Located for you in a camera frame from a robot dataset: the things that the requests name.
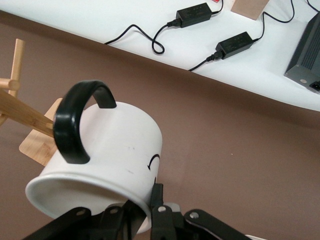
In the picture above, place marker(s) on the wooden mug stand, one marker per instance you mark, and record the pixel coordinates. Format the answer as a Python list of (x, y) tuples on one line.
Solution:
[(22, 110)]

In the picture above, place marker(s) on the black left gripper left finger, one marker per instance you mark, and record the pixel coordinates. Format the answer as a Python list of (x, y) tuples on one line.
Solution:
[(75, 225)]

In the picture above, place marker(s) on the black power adapter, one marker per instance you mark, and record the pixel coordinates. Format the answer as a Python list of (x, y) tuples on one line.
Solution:
[(235, 45), (193, 14)]

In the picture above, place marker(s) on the small red object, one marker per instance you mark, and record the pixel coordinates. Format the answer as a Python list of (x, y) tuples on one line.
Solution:
[(216, 1)]

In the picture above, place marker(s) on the dark grey power supply box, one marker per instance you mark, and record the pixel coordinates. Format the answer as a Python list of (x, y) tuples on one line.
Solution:
[(307, 55)]

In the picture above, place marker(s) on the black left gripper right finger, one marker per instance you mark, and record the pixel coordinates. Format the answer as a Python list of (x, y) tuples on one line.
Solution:
[(165, 222)]

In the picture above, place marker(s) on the brown cardboard block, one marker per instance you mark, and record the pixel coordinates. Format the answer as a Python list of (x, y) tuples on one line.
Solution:
[(248, 8)]

